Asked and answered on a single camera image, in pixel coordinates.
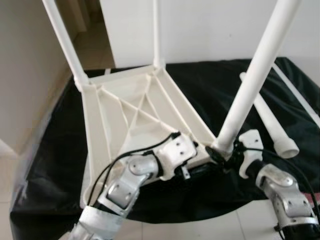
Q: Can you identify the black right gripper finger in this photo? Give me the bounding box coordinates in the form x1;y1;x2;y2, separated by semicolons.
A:
206;145;226;165

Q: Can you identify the white plastic table leg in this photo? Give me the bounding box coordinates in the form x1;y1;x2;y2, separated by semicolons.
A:
41;0;90;92
212;0;303;155
152;0;166;68
239;71;301;160

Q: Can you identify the white plastic table top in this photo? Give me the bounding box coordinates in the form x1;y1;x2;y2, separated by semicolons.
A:
75;62;223;208

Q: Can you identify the black cloth table cover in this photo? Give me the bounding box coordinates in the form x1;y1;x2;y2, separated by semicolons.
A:
10;56;320;240

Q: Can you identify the pink fabric item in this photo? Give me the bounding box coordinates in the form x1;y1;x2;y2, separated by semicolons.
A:
305;192;320;206

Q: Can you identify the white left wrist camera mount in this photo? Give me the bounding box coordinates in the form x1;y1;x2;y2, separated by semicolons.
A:
157;132;198;181

